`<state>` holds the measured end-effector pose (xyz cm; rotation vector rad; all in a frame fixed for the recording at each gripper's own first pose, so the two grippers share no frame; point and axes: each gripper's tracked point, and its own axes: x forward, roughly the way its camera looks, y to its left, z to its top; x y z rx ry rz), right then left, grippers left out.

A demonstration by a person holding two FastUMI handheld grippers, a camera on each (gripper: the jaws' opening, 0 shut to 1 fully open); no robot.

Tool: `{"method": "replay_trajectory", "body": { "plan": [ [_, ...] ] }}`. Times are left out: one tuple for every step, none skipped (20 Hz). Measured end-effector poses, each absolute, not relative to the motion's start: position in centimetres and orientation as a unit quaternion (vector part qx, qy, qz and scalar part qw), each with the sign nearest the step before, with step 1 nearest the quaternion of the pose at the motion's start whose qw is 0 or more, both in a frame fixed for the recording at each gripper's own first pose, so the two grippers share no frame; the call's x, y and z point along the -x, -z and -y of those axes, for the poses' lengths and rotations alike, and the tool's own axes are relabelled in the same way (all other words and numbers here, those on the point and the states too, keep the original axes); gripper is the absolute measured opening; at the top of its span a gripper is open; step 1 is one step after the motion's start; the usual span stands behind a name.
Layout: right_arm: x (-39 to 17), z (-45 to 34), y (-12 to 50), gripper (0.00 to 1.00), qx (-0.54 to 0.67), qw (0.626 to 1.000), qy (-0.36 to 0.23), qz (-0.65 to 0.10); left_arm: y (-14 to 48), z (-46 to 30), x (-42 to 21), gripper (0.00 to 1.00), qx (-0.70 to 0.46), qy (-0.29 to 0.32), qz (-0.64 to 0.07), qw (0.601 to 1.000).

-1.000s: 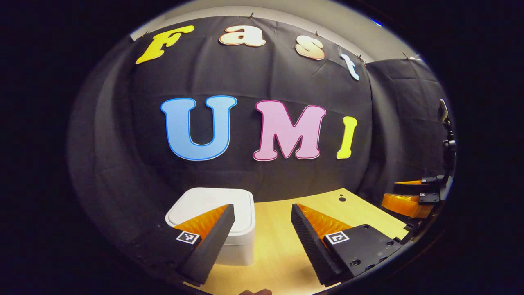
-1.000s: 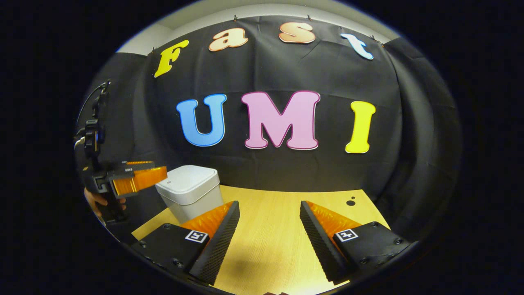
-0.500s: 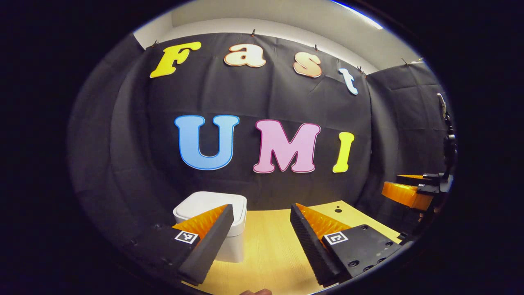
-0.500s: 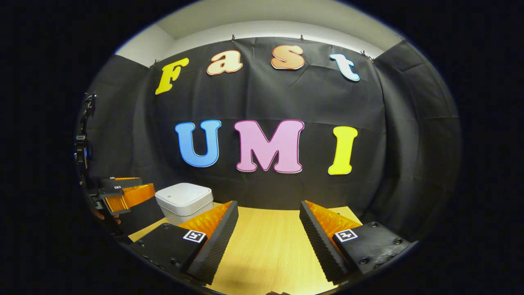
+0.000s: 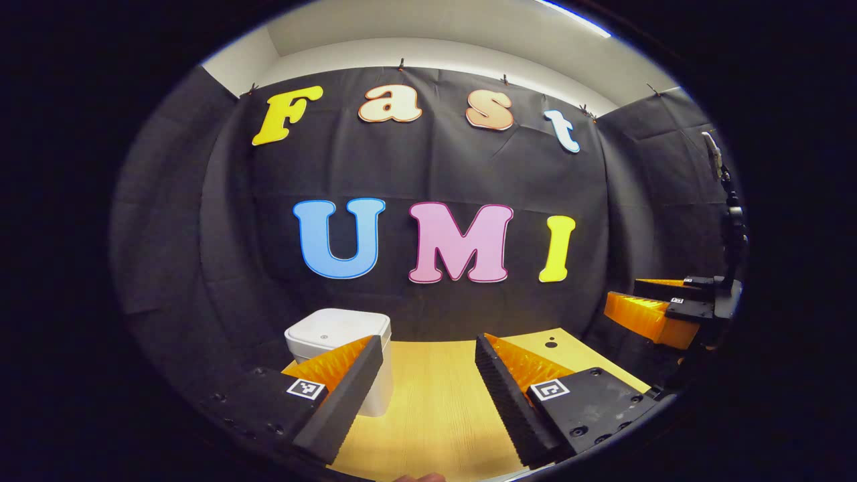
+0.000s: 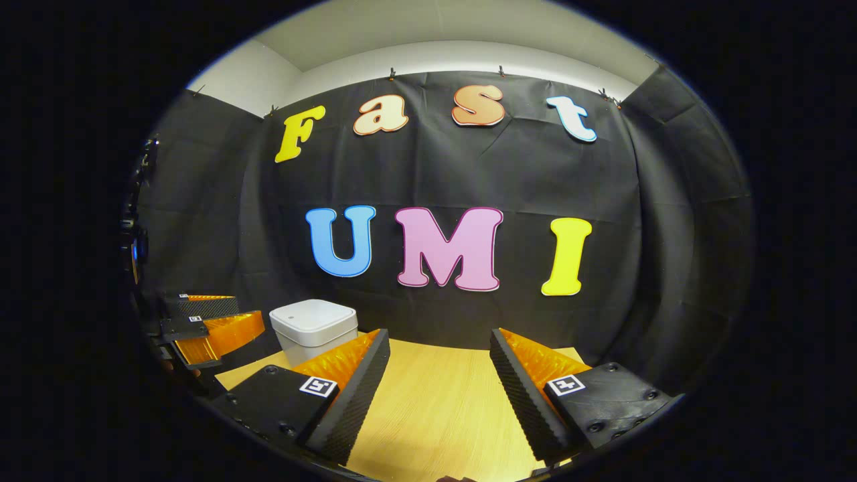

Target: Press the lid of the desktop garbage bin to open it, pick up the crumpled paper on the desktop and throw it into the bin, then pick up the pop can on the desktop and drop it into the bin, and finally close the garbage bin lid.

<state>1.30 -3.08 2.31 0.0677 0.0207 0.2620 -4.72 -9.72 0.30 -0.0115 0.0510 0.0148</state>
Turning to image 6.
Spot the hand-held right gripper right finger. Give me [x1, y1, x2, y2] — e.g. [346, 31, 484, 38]
[489, 327, 672, 467]

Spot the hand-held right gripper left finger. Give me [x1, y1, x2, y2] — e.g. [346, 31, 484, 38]
[211, 328, 391, 466]

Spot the wooden desktop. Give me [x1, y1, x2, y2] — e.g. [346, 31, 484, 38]
[214, 330, 587, 482]

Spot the white desktop garbage bin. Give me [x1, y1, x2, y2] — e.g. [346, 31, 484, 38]
[269, 299, 358, 368]

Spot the black backdrop cloth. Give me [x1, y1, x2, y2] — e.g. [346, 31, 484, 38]
[137, 67, 757, 396]

